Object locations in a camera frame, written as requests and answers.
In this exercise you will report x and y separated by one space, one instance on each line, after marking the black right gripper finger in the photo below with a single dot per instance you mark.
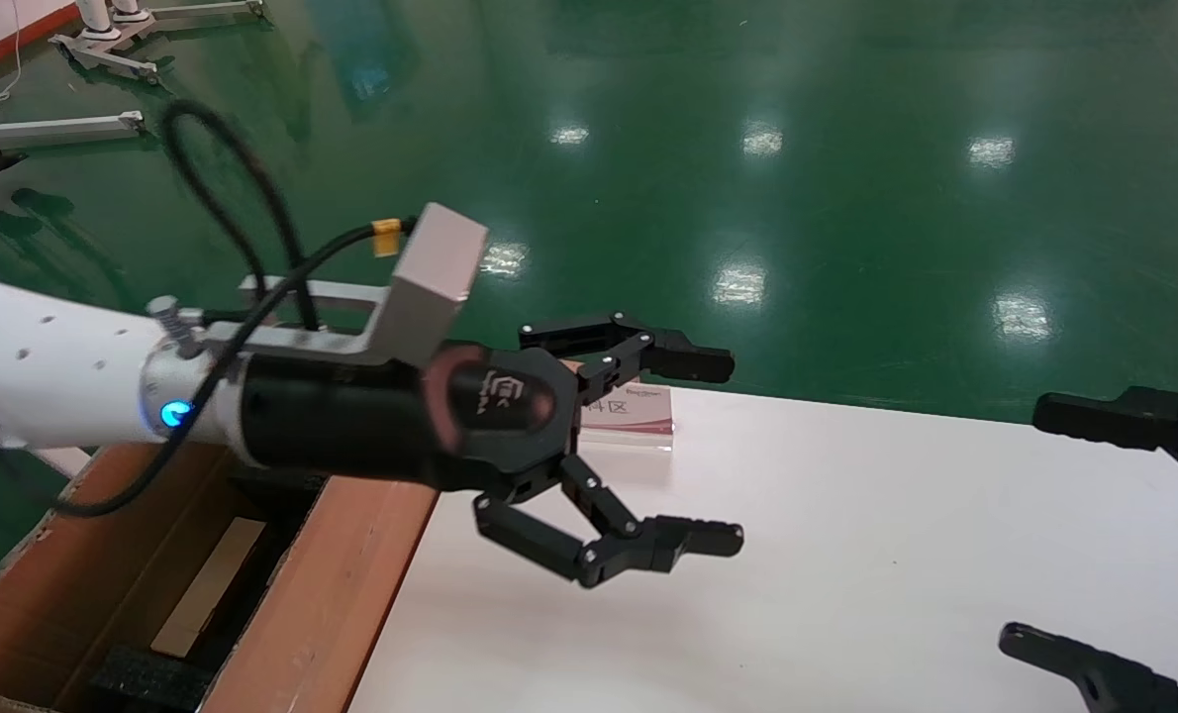
1094 421
1104 678

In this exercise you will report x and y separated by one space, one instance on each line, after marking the black foam block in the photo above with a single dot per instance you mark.
148 683

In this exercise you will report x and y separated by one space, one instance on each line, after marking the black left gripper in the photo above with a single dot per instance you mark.
351 416

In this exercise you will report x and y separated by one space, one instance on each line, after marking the white metal robot stand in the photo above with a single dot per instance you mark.
64 128
114 61

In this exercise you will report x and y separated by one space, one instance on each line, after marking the large brown cardboard box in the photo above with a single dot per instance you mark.
351 594

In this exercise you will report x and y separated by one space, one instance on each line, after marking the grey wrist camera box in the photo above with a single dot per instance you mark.
441 267

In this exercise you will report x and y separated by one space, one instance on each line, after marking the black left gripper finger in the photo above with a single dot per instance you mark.
668 356
629 550

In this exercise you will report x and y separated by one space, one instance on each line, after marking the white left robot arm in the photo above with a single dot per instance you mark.
54 366

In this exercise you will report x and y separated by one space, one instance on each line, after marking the small brown cardboard box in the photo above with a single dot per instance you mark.
208 584

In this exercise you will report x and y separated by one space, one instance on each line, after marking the white sign with red text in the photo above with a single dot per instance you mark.
643 416

